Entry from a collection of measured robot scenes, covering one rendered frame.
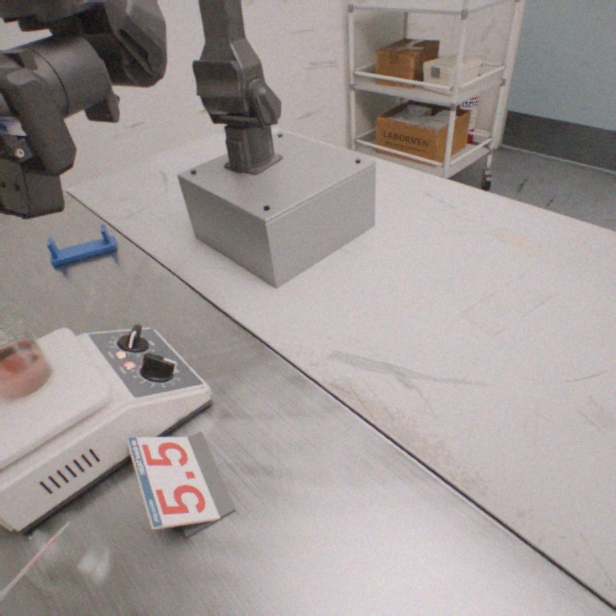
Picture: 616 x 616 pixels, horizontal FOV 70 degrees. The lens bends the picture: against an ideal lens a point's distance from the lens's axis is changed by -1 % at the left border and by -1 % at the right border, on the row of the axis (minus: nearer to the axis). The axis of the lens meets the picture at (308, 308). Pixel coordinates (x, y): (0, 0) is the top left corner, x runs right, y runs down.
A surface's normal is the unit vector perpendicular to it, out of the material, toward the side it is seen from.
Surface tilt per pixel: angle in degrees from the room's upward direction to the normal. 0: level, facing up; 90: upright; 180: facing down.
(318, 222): 90
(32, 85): 90
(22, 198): 72
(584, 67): 90
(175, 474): 40
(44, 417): 0
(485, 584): 0
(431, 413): 0
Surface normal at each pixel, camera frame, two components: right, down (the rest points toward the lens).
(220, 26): -0.44, 0.59
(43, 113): 0.91, 0.21
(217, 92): -0.43, 0.26
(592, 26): -0.72, 0.51
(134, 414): 0.66, 0.45
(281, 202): -0.07, -0.74
